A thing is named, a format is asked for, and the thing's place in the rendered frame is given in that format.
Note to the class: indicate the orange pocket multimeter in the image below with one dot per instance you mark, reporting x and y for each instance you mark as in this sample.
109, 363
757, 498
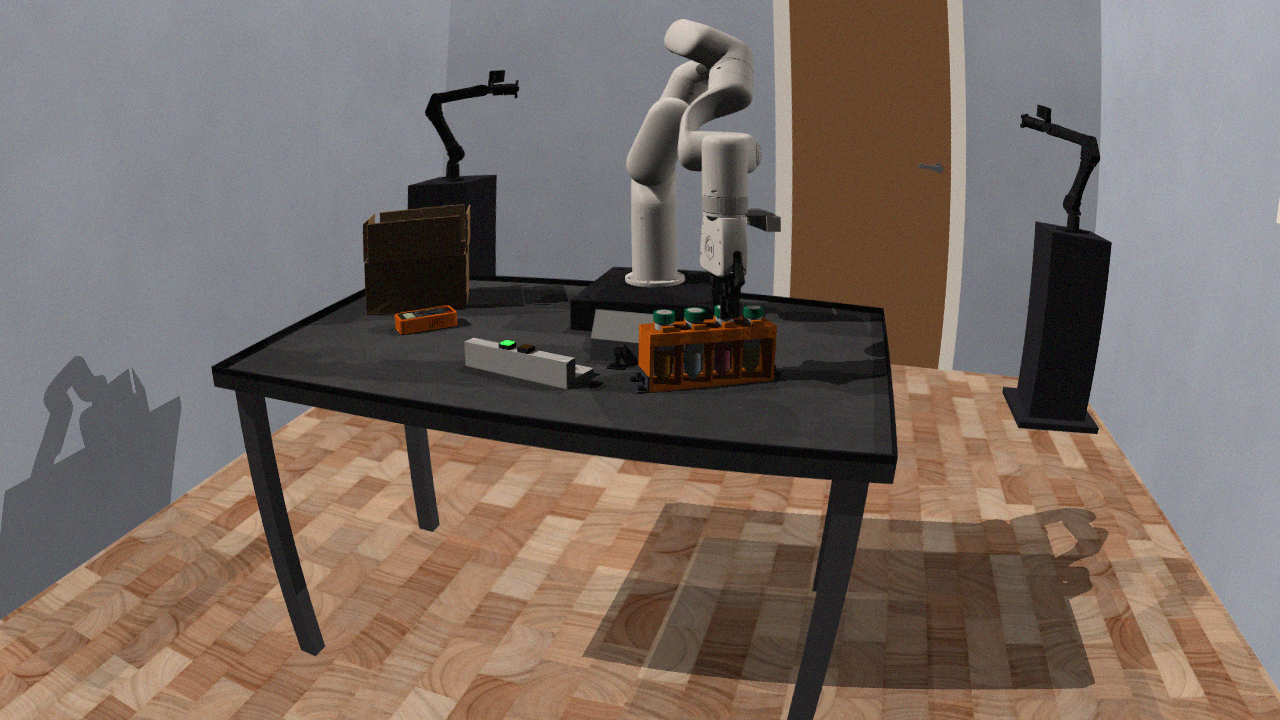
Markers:
425, 320

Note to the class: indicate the brown cardboard box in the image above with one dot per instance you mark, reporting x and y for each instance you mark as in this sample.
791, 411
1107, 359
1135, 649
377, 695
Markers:
404, 272

